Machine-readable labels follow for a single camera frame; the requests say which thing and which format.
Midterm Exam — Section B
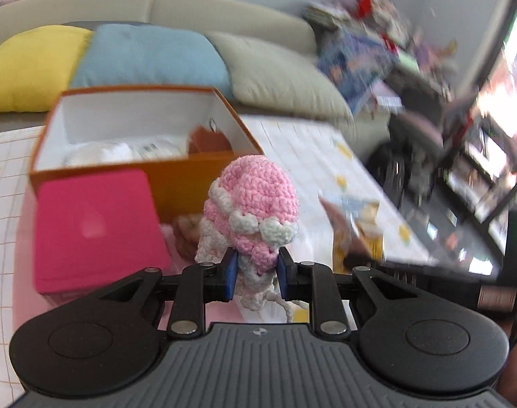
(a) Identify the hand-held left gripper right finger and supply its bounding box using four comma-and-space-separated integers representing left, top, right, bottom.
279, 246, 438, 336

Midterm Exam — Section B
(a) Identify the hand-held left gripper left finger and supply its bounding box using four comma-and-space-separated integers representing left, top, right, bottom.
78, 248, 238, 340

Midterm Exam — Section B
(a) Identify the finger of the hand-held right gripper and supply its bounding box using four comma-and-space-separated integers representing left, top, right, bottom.
343, 253, 395, 270

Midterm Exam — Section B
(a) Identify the yellow snack packet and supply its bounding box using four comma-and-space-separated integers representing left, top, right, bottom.
320, 195, 384, 273

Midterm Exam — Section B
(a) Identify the tan curly plush toy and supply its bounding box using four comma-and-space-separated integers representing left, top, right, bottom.
173, 215, 208, 260

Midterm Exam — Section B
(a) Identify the pink white crochet toy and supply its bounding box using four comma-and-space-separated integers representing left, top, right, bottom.
195, 156, 299, 324

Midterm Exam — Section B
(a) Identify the orange cardboard box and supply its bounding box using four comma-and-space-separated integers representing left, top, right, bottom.
29, 86, 265, 224

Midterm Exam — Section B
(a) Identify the brown round plush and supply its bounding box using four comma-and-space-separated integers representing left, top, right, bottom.
187, 125, 234, 156

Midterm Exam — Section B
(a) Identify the clear plastic package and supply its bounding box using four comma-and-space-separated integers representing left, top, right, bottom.
131, 135, 189, 158

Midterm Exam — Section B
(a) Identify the white tissue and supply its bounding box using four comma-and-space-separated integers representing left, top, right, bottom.
65, 141, 134, 166

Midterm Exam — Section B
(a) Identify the pink table mat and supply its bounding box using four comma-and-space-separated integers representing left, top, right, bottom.
12, 187, 285, 332

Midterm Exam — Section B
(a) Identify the black backpack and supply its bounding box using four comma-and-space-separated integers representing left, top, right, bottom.
367, 142, 438, 205

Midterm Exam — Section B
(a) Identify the lemon print tablecloth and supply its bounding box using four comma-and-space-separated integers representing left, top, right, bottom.
0, 115, 438, 392

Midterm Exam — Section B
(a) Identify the red box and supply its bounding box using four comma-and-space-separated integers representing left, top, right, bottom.
34, 168, 172, 296

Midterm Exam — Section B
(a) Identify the printed figure pillow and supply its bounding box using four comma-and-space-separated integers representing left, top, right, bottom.
318, 34, 395, 115

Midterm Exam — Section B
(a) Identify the beige pillow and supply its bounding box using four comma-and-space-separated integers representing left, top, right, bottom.
205, 32, 355, 126

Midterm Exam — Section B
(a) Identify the blue pillow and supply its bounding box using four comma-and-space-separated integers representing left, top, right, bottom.
69, 23, 234, 98

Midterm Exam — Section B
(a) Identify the beige sofa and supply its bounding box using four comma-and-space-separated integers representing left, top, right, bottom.
0, 0, 357, 137

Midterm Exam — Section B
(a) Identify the yellow pillow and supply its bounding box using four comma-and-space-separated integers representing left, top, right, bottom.
0, 25, 93, 115

